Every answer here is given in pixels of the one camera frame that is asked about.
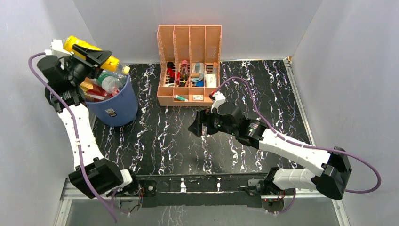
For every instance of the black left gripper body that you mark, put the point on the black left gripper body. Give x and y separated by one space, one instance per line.
78 70

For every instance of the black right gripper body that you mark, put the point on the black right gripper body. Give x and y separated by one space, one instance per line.
214 124

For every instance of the yellow drink bottle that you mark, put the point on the yellow drink bottle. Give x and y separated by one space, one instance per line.
112 64

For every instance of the brown tea bottle red label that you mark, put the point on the brown tea bottle red label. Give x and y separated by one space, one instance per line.
93 92

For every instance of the clear bottle green cap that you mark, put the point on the clear bottle green cap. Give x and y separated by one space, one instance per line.
108 82

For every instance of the peach plastic desk organizer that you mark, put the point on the peach plastic desk organizer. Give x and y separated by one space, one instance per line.
190 57

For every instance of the clear bottle blue label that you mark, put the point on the clear bottle blue label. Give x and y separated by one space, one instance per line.
122 79

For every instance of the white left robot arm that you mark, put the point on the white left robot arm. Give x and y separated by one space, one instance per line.
65 70

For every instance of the blue plastic bin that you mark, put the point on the blue plastic bin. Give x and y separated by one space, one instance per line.
118 110

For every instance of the small white card box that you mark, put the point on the small white card box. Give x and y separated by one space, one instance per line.
197 97

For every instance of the small green white tube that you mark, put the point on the small green white tube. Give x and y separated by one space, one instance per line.
180 98

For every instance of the light blue tape dispenser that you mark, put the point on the light blue tape dispenser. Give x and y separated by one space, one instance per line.
197 72

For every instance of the red black toy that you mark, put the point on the red black toy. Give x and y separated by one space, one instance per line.
170 74

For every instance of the pink capped dark bottle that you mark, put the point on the pink capped dark bottle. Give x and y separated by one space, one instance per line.
183 74

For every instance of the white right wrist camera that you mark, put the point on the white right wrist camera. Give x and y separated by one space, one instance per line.
218 99

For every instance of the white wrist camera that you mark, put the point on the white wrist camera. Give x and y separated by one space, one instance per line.
218 99
57 49

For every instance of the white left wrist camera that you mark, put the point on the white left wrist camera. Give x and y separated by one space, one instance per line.
57 49

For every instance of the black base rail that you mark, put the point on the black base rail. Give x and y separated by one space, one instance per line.
206 190

